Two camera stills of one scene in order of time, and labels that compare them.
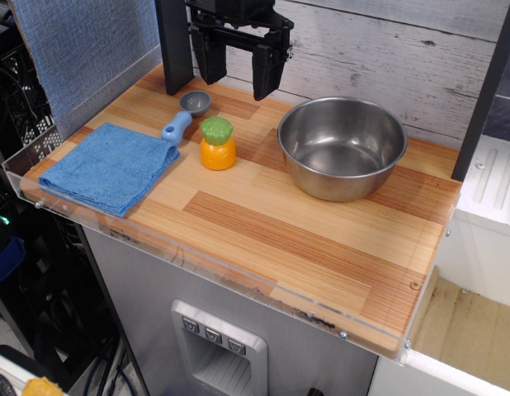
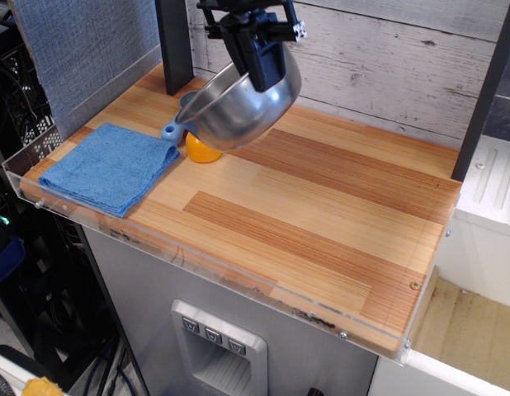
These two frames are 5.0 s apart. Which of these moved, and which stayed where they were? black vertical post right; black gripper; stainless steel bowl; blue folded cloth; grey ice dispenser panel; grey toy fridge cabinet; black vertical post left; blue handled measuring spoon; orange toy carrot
Moved: stainless steel bowl; orange toy carrot; black gripper
Stayed: blue folded cloth; black vertical post left; blue handled measuring spoon; grey ice dispenser panel; grey toy fridge cabinet; black vertical post right
